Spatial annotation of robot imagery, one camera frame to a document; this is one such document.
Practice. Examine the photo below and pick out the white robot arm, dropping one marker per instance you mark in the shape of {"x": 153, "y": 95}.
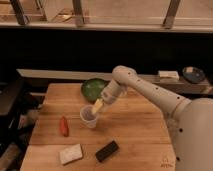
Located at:
{"x": 194, "y": 142}

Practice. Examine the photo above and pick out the red carrot toy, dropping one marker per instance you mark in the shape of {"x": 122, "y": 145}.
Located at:
{"x": 64, "y": 129}

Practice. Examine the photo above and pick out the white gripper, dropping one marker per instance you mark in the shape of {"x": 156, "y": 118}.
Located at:
{"x": 109, "y": 95}

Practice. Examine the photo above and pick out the white box on shelf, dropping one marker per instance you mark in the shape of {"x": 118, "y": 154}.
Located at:
{"x": 168, "y": 75}

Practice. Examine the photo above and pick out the black chair at left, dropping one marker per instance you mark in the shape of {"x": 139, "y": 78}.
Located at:
{"x": 14, "y": 101}

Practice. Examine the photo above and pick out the long wooden shelf board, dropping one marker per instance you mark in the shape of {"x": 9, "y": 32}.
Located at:
{"x": 181, "y": 86}

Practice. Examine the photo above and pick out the dark plate on shelf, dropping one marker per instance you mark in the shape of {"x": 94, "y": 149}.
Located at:
{"x": 193, "y": 75}

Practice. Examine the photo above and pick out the green ceramic bowl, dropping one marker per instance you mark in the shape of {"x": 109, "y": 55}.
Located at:
{"x": 92, "y": 88}

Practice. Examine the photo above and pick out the white sponge block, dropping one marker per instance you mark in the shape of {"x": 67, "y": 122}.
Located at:
{"x": 70, "y": 154}

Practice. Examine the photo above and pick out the black rectangular block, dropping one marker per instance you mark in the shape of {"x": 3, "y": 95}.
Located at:
{"x": 107, "y": 151}

